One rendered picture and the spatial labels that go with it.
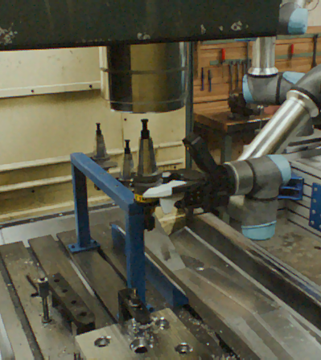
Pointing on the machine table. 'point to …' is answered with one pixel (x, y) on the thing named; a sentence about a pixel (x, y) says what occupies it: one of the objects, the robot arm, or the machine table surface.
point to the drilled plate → (88, 350)
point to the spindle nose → (144, 77)
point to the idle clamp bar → (59, 296)
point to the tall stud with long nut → (44, 297)
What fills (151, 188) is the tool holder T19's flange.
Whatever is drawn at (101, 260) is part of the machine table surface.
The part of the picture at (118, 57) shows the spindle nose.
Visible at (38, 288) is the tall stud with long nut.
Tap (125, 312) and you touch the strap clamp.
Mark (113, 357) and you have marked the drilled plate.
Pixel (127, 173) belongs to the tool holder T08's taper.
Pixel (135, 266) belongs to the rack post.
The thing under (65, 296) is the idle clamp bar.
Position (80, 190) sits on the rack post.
